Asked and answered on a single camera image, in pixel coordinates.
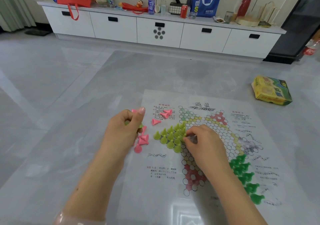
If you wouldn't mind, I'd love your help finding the person's right hand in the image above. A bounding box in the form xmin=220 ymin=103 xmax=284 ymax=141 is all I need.
xmin=183 ymin=124 xmax=230 ymax=177

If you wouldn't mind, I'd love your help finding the person's left hand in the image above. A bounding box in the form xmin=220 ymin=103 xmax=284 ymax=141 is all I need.
xmin=103 ymin=107 xmax=146 ymax=162

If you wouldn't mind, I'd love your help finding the yellow-green cone game piece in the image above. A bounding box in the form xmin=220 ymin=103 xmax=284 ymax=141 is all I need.
xmin=124 ymin=120 xmax=144 ymax=129

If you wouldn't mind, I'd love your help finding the person's left forearm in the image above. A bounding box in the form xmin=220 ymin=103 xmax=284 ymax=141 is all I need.
xmin=59 ymin=154 xmax=128 ymax=225

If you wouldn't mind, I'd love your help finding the person's right forearm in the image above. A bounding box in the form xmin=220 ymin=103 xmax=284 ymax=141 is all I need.
xmin=203 ymin=168 xmax=268 ymax=225

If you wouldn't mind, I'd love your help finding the group of yellow-green game pieces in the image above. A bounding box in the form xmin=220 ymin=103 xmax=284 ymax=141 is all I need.
xmin=153 ymin=121 xmax=188 ymax=154

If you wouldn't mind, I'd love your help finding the pile of pink game pieces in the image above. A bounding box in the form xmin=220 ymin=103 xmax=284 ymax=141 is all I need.
xmin=132 ymin=126 xmax=150 ymax=154

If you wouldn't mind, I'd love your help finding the printed plastic checkers board sheet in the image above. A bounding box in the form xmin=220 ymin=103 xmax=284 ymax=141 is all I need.
xmin=116 ymin=89 xmax=309 ymax=225

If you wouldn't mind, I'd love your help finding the group of dark green game pieces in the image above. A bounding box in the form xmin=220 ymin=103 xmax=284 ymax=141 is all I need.
xmin=228 ymin=154 xmax=266 ymax=206

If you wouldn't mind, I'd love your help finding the cluster of grey round stickers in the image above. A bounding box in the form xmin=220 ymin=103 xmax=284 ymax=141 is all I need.
xmin=153 ymin=27 xmax=166 ymax=40

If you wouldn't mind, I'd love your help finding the long white drawer cabinet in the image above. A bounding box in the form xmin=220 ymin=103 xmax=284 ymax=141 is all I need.
xmin=37 ymin=0 xmax=287 ymax=59

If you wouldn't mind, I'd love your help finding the yellow and green cardboard box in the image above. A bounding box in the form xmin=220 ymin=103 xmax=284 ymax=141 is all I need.
xmin=251 ymin=75 xmax=293 ymax=106

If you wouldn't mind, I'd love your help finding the red folded umbrella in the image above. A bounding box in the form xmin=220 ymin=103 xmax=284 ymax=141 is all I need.
xmin=118 ymin=2 xmax=149 ymax=15

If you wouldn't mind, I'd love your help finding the plaid storage box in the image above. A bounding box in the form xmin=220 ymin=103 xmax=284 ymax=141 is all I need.
xmin=169 ymin=2 xmax=187 ymax=15

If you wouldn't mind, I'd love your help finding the blue shopping bag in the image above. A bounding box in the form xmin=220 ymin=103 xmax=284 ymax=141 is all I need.
xmin=191 ymin=0 xmax=222 ymax=18

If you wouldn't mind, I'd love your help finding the black floor mat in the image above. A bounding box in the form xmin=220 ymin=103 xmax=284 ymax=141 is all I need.
xmin=24 ymin=29 xmax=52 ymax=37

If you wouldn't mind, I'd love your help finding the round bamboo box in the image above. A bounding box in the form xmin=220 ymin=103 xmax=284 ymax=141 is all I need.
xmin=236 ymin=16 xmax=261 ymax=27

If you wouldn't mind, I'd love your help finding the red tall package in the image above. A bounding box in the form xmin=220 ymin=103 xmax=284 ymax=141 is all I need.
xmin=237 ymin=0 xmax=251 ymax=18

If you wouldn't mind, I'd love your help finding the red label plastic bottle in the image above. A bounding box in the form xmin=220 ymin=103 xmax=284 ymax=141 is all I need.
xmin=297 ymin=38 xmax=320 ymax=61

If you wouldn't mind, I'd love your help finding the black cabinet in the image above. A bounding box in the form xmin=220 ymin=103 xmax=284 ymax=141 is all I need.
xmin=262 ymin=0 xmax=320 ymax=65

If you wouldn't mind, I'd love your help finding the pale green curtain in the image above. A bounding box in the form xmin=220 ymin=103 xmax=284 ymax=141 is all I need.
xmin=0 ymin=0 xmax=37 ymax=32

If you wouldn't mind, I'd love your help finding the gold wire rack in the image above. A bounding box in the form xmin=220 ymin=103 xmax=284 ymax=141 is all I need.
xmin=258 ymin=1 xmax=280 ymax=28

